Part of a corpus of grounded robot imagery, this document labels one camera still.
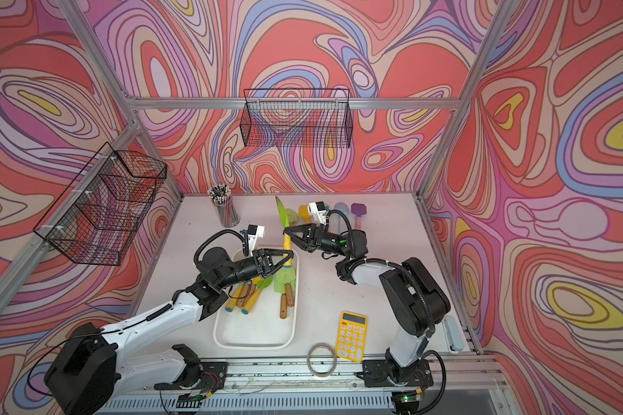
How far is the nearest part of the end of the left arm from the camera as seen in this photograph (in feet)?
1.92

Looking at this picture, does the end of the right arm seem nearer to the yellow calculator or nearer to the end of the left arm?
the end of the left arm

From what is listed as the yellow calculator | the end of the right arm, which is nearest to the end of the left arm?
the end of the right arm

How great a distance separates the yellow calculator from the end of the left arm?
292mm

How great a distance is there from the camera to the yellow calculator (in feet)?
2.56
